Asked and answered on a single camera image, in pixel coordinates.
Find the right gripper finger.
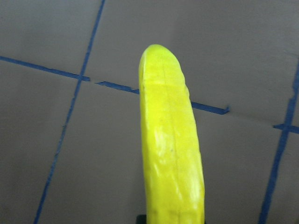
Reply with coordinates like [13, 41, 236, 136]
[136, 214, 147, 224]

